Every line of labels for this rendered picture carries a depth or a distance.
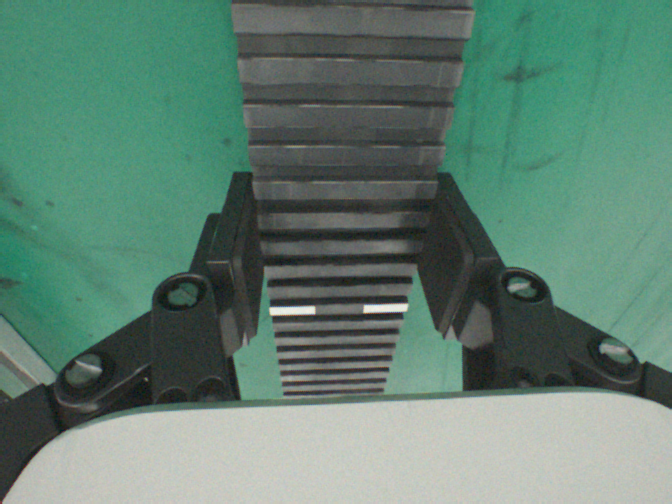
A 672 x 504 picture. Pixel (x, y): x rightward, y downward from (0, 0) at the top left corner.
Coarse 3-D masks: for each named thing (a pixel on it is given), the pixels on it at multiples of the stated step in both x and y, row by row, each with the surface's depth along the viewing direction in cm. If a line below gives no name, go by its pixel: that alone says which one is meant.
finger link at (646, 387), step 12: (576, 372) 7; (648, 372) 7; (660, 372) 7; (576, 384) 7; (588, 384) 7; (636, 384) 7; (648, 384) 7; (660, 384) 7; (648, 396) 7; (660, 396) 7
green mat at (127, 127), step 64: (0, 0) 9; (64, 0) 9; (128, 0) 9; (192, 0) 9; (512, 0) 10; (576, 0) 10; (640, 0) 10; (0, 64) 10; (64, 64) 10; (128, 64) 10; (192, 64) 10; (512, 64) 11; (576, 64) 11; (640, 64) 11; (0, 128) 11; (64, 128) 11; (128, 128) 12; (192, 128) 12; (512, 128) 12; (576, 128) 12; (640, 128) 13; (0, 192) 13; (64, 192) 13; (128, 192) 13; (192, 192) 13; (512, 192) 14; (576, 192) 14; (640, 192) 15; (0, 256) 15; (64, 256) 15; (128, 256) 15; (192, 256) 16; (512, 256) 17; (576, 256) 17; (640, 256) 17; (64, 320) 18; (128, 320) 18; (640, 320) 21; (256, 384) 24; (448, 384) 25
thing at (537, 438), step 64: (64, 448) 4; (128, 448) 4; (192, 448) 4; (256, 448) 4; (320, 448) 4; (384, 448) 4; (448, 448) 4; (512, 448) 4; (576, 448) 4; (640, 448) 4
